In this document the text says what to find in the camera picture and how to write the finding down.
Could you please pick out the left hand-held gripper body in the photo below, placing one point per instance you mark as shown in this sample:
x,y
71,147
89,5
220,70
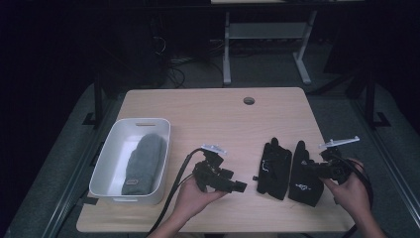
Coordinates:
x,y
211,172

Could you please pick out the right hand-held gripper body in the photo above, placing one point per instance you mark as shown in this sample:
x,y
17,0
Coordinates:
x,y
335,165

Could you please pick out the black glove with white print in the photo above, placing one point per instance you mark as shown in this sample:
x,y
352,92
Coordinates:
x,y
303,185

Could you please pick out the grey mitten with label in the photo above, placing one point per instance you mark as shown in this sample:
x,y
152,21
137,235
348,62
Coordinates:
x,y
145,165

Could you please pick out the white plastic bin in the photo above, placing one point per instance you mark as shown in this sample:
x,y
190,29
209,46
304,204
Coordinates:
x,y
112,158

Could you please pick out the person's right hand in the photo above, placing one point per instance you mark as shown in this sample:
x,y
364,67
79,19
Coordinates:
x,y
350,195

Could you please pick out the person's left hand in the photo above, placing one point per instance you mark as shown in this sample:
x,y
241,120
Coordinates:
x,y
194,201

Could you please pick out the black glove with metal clip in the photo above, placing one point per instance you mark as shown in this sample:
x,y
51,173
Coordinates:
x,y
274,168

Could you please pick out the dark computer tower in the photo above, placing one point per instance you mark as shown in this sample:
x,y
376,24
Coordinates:
x,y
138,53

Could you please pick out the aluminium floor rail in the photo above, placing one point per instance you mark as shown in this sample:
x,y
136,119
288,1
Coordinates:
x,y
76,172
386,155

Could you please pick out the black stand post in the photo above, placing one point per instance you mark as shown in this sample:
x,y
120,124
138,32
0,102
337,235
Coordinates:
x,y
370,99
98,99

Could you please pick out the white metal desk frame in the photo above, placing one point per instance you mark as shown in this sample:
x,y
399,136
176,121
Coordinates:
x,y
264,31

